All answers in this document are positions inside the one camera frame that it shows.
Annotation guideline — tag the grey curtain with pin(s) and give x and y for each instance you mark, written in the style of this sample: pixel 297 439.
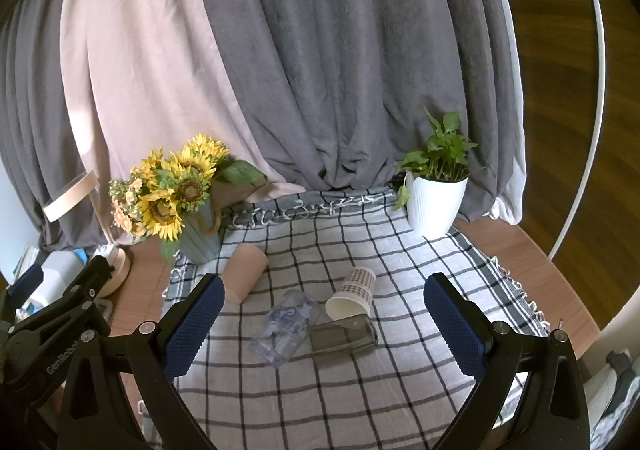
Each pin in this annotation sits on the grey curtain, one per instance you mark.
pixel 30 130
pixel 340 55

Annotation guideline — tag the pink cup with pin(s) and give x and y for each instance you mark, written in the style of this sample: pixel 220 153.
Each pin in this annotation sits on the pink cup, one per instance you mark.
pixel 245 270

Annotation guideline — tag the sunflower bouquet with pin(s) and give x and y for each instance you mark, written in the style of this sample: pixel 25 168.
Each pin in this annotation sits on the sunflower bouquet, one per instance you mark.
pixel 162 200

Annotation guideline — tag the white cloth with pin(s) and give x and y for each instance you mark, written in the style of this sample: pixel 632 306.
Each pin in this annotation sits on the white cloth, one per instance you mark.
pixel 507 210

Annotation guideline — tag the clear printed plastic cup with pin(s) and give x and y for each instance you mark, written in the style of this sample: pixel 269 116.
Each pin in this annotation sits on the clear printed plastic cup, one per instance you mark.
pixel 287 325

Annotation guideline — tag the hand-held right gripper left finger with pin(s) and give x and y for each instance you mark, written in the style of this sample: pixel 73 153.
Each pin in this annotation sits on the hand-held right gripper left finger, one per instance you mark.
pixel 192 330

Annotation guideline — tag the pink curtain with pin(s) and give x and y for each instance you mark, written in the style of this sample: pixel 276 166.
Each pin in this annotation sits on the pink curtain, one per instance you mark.
pixel 140 55

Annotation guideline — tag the white plastic container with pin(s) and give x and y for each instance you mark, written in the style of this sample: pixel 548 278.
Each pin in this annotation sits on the white plastic container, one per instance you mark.
pixel 62 266

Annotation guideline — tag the round wooden lamp base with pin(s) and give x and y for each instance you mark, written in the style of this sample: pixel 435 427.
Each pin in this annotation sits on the round wooden lamp base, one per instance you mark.
pixel 120 267

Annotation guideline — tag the grey-green ribbed vase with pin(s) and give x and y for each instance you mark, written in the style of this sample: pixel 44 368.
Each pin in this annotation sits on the grey-green ribbed vase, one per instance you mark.
pixel 200 242

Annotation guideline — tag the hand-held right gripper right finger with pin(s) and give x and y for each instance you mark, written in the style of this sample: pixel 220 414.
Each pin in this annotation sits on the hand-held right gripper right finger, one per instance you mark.
pixel 457 330

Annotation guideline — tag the white curved pipe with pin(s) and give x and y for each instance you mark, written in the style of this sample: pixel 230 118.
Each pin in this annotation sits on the white curved pipe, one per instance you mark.
pixel 600 80

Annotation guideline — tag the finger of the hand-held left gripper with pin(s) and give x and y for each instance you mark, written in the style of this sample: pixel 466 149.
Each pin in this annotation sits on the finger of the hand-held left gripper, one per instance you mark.
pixel 82 287
pixel 26 278

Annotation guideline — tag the checked grey white tablecloth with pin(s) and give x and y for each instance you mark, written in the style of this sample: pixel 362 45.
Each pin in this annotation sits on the checked grey white tablecloth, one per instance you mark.
pixel 350 400

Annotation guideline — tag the white ribbed plant pot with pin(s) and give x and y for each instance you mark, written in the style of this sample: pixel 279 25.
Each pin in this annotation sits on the white ribbed plant pot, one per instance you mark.
pixel 434 205

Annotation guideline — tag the grey cloth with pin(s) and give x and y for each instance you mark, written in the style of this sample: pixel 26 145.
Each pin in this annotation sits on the grey cloth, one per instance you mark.
pixel 610 400

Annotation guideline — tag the dark transparent plastic box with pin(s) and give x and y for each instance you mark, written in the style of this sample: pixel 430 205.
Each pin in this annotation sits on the dark transparent plastic box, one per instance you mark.
pixel 345 336

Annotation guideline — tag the green potted plant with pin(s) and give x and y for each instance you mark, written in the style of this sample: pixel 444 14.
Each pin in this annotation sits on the green potted plant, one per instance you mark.
pixel 440 150

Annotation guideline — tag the checked paper cup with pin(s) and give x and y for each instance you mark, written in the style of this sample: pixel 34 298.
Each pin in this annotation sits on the checked paper cup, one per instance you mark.
pixel 356 287

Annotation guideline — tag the beige curtain tieback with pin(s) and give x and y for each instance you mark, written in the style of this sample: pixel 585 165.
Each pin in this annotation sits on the beige curtain tieback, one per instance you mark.
pixel 67 197

